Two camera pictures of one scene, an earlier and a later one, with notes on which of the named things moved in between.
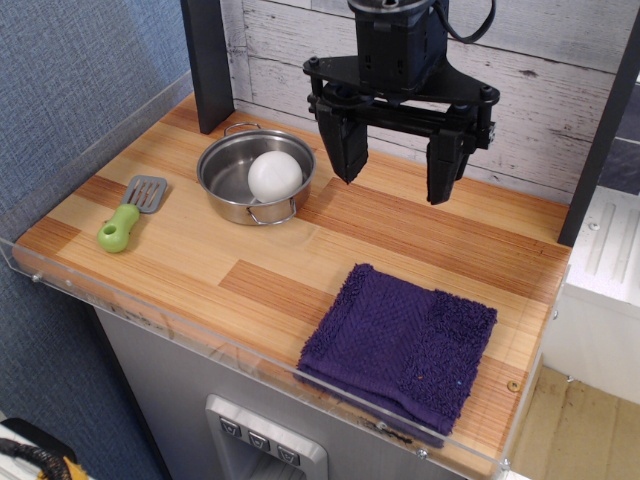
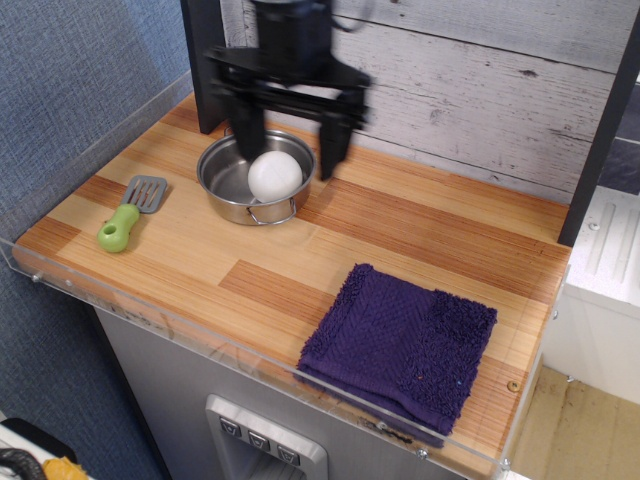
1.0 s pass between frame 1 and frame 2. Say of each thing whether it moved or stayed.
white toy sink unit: stayed
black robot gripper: moved
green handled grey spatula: stayed
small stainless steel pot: stayed
